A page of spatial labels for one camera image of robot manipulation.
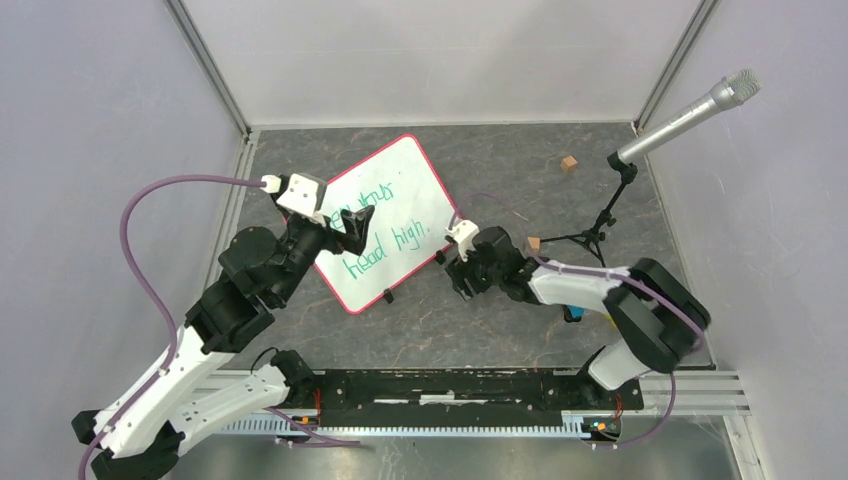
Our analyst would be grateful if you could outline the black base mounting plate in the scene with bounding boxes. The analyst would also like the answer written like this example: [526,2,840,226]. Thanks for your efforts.
[282,368,644,428]

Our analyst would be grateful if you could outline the blue whiteboard eraser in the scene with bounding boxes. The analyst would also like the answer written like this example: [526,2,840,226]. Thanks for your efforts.
[563,305,585,323]

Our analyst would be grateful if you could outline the purple cable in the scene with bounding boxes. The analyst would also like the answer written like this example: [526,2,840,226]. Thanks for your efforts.
[447,193,706,450]
[78,174,362,480]

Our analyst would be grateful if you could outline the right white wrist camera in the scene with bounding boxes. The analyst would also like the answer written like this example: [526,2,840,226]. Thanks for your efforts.
[446,220,479,262]

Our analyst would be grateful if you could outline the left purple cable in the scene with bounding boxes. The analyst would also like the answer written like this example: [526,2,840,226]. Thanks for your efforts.
[78,174,362,480]

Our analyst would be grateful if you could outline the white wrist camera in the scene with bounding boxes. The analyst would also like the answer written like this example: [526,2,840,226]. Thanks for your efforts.
[446,220,479,262]
[261,173,328,227]

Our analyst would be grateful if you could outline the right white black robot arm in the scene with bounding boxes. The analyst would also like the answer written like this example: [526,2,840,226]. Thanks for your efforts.
[444,220,711,408]

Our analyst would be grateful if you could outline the silver microphone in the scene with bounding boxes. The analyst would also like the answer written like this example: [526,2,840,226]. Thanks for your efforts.
[607,69,761,171]

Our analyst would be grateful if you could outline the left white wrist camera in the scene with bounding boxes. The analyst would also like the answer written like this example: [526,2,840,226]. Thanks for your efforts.
[261,173,328,227]

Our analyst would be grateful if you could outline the wooden cube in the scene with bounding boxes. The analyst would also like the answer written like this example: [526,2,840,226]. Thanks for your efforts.
[526,237,541,254]
[560,156,579,174]

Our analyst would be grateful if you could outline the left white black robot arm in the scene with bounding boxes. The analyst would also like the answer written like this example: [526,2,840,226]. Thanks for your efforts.
[72,206,375,479]

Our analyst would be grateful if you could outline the far wooden cube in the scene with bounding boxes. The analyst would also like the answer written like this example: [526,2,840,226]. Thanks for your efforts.
[560,156,579,174]

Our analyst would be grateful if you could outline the aluminium cable duct rail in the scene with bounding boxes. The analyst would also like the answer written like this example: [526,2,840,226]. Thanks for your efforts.
[219,412,621,441]

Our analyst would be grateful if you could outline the near wooden cube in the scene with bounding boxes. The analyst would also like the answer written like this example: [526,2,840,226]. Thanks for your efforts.
[526,237,541,254]

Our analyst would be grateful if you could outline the pink framed whiteboard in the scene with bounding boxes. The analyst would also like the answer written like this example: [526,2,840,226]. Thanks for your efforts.
[315,134,455,314]

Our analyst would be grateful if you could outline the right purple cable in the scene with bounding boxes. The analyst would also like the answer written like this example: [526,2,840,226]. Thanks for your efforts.
[447,193,706,450]

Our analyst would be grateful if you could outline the black microphone tripod stand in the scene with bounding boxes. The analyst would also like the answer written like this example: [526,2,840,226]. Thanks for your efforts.
[539,155,638,267]

